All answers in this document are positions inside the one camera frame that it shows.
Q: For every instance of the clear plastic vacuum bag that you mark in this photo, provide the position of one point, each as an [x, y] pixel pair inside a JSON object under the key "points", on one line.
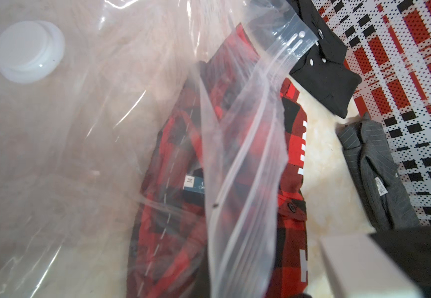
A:
{"points": [[142, 145]]}

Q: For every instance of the black folded shirt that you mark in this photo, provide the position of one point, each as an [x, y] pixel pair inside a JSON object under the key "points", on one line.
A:
{"points": [[321, 71]]}

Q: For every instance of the red black plaid shirt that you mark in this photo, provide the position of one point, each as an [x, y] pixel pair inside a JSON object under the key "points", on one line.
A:
{"points": [[293, 167]]}

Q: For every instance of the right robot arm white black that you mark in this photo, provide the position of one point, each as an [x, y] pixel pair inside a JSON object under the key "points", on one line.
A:
{"points": [[389, 264]]}

